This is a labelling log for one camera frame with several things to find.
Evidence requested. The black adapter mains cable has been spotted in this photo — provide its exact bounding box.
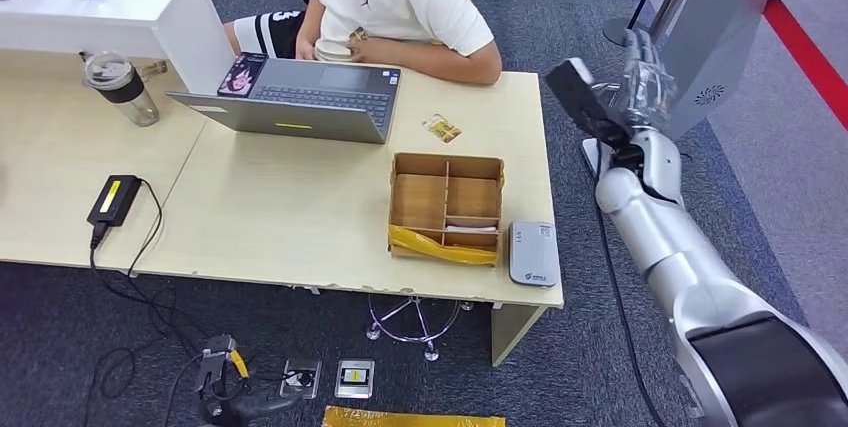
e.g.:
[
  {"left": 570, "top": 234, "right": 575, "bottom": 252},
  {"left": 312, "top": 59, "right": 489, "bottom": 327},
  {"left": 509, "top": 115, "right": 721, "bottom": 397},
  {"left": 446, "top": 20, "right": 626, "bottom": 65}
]
[{"left": 82, "top": 220, "right": 313, "bottom": 427}]

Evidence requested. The steel floor socket yellow label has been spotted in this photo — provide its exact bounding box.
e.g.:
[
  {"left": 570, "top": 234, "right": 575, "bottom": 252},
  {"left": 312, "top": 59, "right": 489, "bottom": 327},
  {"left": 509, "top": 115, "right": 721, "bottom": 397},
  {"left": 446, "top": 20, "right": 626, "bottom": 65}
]
[{"left": 334, "top": 359, "right": 376, "bottom": 401}]

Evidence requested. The black phone with pink picture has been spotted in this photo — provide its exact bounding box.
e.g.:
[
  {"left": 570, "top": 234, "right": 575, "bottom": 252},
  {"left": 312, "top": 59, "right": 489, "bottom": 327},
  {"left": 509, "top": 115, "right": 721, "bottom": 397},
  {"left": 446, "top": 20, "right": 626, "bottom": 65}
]
[{"left": 217, "top": 51, "right": 268, "bottom": 99}]

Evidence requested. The yellow tape strip on box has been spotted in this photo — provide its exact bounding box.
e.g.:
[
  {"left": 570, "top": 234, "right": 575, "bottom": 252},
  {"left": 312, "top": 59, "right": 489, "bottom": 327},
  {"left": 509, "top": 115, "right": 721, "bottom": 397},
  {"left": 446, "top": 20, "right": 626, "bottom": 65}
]
[{"left": 388, "top": 223, "right": 499, "bottom": 268}]

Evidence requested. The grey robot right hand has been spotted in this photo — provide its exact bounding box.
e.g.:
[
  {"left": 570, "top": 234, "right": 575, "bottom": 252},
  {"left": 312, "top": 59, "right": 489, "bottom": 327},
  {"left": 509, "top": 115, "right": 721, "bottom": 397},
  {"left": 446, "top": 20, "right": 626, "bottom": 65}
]
[{"left": 591, "top": 27, "right": 679, "bottom": 134}]

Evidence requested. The chrome stool base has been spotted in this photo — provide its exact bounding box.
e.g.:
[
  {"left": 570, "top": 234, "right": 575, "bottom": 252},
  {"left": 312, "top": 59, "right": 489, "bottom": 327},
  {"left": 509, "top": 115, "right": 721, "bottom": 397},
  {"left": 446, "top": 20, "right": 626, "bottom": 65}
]
[{"left": 365, "top": 293, "right": 476, "bottom": 364}]

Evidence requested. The person's left hand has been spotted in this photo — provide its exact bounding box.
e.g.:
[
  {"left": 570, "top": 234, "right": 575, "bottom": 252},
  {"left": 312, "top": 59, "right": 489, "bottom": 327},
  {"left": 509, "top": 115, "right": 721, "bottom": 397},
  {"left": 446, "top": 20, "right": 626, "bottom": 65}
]
[{"left": 348, "top": 35, "right": 399, "bottom": 67}]

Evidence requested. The white raised counter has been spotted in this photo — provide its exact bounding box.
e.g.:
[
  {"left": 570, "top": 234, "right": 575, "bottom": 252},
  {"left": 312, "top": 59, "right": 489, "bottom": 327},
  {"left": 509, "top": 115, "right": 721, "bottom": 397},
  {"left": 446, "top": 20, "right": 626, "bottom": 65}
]
[{"left": 0, "top": 0, "right": 236, "bottom": 96}]

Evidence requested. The clear tumbler with black band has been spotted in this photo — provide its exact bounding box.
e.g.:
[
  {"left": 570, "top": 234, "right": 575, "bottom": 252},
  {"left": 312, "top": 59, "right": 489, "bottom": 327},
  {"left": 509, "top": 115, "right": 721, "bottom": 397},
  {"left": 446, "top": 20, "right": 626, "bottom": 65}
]
[{"left": 80, "top": 51, "right": 161, "bottom": 128}]

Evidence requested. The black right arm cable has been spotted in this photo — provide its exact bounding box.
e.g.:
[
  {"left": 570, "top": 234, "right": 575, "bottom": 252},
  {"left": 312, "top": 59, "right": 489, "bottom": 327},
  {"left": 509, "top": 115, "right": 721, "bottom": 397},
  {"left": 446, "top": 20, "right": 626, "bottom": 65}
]
[{"left": 594, "top": 142, "right": 658, "bottom": 427}]

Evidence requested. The grey laptop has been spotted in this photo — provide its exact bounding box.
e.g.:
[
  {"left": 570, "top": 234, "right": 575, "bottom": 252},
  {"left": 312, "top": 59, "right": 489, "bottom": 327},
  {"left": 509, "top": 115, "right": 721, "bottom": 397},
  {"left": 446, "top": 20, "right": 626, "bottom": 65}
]
[{"left": 165, "top": 56, "right": 403, "bottom": 146}]

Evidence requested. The black power adapter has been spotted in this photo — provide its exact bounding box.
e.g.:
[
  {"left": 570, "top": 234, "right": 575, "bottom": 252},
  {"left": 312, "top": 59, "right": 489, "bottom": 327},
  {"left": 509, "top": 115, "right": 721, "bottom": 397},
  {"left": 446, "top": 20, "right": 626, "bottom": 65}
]
[{"left": 86, "top": 174, "right": 143, "bottom": 229}]

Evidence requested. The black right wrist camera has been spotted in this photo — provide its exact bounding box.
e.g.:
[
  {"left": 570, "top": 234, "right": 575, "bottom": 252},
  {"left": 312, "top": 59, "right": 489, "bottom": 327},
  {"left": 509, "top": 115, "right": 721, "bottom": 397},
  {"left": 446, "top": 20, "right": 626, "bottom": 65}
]
[{"left": 544, "top": 57, "right": 631, "bottom": 149}]

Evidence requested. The yellow floor tape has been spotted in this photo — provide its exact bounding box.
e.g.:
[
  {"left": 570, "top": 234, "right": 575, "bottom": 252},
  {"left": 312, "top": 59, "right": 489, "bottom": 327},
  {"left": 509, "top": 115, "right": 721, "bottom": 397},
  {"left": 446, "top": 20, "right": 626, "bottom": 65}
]
[{"left": 321, "top": 405, "right": 507, "bottom": 427}]

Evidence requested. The grey card reader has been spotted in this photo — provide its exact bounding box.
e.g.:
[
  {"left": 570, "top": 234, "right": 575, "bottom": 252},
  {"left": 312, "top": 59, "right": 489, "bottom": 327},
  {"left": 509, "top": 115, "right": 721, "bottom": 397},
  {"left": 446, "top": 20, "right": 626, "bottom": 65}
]
[{"left": 508, "top": 220, "right": 562, "bottom": 289}]

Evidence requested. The beige desk leg panel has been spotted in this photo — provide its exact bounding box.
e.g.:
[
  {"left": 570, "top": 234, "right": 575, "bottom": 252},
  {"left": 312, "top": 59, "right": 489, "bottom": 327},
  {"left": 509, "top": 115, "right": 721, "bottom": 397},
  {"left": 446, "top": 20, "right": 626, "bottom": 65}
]
[{"left": 490, "top": 304, "right": 549, "bottom": 368}]

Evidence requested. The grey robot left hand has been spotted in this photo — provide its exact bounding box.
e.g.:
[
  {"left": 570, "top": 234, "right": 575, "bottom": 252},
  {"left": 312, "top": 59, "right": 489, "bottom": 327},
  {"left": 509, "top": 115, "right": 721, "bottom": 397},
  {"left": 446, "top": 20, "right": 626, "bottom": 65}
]
[{"left": 197, "top": 392, "right": 301, "bottom": 427}]

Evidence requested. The yellow cable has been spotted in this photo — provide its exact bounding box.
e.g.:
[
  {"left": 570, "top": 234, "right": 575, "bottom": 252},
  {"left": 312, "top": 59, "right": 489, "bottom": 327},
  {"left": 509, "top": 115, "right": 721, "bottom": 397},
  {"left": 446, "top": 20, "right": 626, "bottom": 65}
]
[{"left": 227, "top": 349, "right": 251, "bottom": 380}]

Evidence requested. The steel floor socket with plug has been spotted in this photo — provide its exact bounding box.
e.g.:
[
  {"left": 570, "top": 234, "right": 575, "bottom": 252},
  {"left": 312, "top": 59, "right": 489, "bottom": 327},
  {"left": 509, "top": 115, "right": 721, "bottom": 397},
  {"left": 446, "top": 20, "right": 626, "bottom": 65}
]
[{"left": 279, "top": 358, "right": 324, "bottom": 401}]

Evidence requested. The grey kiosk stand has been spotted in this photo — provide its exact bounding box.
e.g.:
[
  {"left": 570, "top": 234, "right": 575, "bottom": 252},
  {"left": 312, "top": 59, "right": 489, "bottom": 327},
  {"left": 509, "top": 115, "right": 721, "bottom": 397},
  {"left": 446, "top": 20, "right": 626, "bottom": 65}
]
[{"left": 581, "top": 0, "right": 848, "bottom": 178}]

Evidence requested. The thin black adapter cable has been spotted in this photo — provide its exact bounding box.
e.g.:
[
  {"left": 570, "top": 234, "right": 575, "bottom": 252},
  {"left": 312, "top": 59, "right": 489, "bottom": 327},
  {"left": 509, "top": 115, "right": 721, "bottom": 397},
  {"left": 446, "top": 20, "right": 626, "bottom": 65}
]
[{"left": 125, "top": 178, "right": 164, "bottom": 279}]

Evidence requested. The wooden compartment box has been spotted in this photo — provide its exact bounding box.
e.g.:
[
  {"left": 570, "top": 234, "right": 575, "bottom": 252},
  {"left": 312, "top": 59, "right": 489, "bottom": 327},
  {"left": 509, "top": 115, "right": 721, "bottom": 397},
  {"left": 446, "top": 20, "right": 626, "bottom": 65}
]
[{"left": 387, "top": 151, "right": 506, "bottom": 269}]

